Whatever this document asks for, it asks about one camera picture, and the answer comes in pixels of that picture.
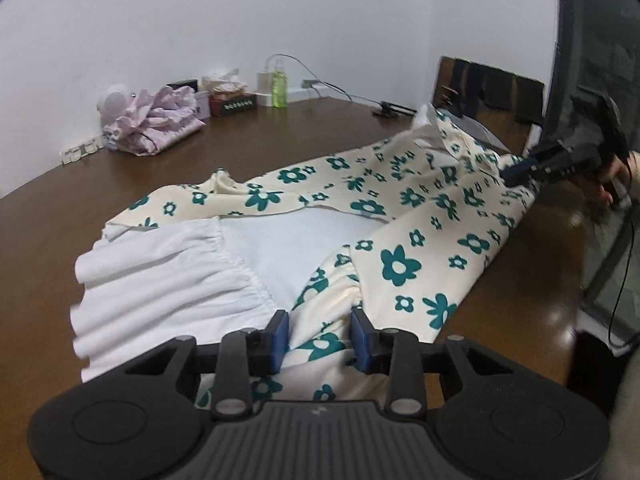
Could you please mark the white box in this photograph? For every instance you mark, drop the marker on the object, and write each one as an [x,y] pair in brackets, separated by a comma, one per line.
[202,104]

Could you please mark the white crumpled tissue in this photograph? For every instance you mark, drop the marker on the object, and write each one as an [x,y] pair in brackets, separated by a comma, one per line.
[220,79]

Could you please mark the small black box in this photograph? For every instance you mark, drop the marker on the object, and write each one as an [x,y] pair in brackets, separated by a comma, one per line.
[182,84]

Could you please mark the white round fan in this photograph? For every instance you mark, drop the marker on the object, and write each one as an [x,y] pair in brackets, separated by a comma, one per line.
[116,102]

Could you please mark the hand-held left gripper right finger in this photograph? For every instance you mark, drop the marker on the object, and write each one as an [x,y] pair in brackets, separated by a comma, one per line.
[360,344]

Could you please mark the wall socket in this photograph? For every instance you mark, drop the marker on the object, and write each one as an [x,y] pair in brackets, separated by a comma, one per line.
[311,83]

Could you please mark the cream green floral dress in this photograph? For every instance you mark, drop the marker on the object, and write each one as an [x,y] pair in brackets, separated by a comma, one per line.
[400,240]

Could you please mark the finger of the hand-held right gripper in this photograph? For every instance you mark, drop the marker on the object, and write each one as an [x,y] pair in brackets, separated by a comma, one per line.
[520,166]

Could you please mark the pink floral cloth bundle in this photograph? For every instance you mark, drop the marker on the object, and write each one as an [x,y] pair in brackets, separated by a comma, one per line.
[150,122]

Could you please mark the brown glossy chair back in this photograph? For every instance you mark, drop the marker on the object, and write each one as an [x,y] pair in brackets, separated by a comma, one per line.
[487,87]

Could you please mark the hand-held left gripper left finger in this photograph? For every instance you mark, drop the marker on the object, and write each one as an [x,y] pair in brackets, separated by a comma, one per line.
[280,342]

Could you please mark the person's right hand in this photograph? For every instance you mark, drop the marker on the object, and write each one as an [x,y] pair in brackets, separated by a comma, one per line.
[611,186]

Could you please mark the green liquid bottle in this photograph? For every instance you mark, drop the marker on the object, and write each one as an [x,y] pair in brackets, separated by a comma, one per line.
[279,87]

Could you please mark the black clip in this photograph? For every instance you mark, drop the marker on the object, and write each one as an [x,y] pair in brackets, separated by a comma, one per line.
[387,109]

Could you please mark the white charger block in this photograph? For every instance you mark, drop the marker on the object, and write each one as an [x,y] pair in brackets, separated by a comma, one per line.
[263,85]

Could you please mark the brown tissue box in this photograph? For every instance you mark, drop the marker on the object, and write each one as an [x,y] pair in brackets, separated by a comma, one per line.
[234,104]

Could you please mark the white power strip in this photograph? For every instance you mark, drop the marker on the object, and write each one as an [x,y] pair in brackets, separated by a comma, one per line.
[82,150]

